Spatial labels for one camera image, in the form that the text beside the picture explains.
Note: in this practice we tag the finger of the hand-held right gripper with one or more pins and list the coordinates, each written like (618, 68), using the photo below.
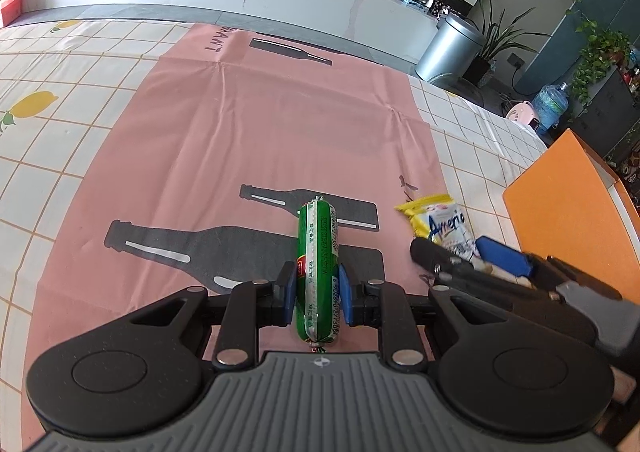
(430, 257)
(502, 256)

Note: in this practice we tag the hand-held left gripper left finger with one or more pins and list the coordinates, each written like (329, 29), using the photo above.
(287, 297)

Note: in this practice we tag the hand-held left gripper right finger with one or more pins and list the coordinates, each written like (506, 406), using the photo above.
(347, 297)

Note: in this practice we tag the yellow white snack packet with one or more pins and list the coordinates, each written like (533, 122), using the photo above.
(440, 219)

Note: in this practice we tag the green sausage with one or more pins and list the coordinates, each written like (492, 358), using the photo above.
(317, 252)

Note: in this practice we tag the orange cardboard box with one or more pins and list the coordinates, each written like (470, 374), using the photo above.
(555, 202)

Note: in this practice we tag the blue water jug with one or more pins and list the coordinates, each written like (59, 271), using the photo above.
(550, 106)

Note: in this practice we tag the pink bottle print mat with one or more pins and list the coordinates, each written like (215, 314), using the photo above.
(225, 131)

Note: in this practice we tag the long leaf potted plant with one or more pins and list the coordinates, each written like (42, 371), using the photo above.
(492, 46)

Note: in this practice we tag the silver trash can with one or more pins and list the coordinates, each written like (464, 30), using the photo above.
(447, 46)

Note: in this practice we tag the green hanging vine plant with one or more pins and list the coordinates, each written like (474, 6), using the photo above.
(600, 46)

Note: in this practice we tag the red storage box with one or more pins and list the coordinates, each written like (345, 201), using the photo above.
(10, 9)

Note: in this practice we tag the wall outlet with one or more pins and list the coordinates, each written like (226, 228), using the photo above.
(516, 60)

